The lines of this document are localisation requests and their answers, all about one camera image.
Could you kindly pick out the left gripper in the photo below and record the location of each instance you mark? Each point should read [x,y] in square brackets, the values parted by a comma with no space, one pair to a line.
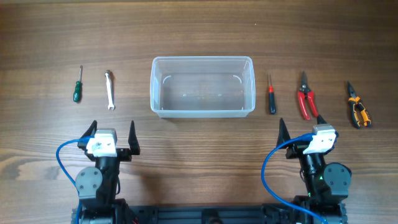
[125,154]

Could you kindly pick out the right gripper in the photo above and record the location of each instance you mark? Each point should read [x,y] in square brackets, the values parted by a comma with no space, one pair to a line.
[283,134]

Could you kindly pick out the red handled snips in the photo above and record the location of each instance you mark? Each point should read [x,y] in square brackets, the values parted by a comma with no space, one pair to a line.
[306,94]

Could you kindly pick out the black red screwdriver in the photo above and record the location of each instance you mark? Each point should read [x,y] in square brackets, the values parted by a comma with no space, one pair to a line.
[272,106]

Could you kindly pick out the orange black long-nose pliers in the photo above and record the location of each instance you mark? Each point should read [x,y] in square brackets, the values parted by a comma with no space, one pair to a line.
[356,107]

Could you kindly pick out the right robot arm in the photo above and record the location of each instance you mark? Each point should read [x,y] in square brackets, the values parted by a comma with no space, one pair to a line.
[327,184]

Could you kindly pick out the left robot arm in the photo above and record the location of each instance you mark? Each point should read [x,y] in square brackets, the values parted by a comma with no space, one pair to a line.
[98,186]

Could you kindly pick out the clear plastic container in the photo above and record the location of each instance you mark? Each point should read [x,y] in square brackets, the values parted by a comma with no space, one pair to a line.
[202,86]

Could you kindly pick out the small silver wrench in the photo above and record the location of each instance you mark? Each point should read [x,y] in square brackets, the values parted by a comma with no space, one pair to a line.
[109,86]

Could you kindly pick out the green handled screwdriver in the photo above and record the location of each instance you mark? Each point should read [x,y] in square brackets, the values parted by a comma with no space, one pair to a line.
[78,87]

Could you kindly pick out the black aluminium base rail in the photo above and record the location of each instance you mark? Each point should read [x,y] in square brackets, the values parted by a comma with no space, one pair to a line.
[266,213]

